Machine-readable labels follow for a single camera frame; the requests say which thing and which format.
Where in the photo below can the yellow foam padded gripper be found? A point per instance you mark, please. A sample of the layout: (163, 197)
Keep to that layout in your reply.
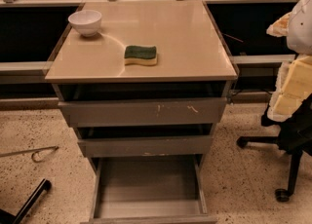
(300, 28)

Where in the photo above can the grey bottom drawer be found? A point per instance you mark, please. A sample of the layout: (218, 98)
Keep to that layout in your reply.
(149, 190)

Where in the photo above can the grey drawer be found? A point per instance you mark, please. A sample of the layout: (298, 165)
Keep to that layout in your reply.
(145, 146)
(120, 113)
(149, 190)

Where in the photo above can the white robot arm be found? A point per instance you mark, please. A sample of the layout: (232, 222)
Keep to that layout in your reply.
(294, 80)

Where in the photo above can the grey top drawer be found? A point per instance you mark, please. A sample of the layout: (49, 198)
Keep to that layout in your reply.
(120, 113)

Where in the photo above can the grey middle drawer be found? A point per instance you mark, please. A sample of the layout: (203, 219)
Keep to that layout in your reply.
(145, 146)

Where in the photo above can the grey drawer cabinet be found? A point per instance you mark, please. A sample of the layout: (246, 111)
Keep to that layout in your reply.
(191, 63)

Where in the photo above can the black office chair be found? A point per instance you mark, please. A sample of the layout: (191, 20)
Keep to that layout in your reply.
(295, 138)

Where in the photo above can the green and yellow sponge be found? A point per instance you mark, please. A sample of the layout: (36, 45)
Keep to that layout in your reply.
(140, 55)

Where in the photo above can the white ceramic bowl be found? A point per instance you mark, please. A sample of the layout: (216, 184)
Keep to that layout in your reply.
(86, 22)

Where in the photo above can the metal rod on floor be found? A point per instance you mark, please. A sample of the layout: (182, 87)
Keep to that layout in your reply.
(31, 151)

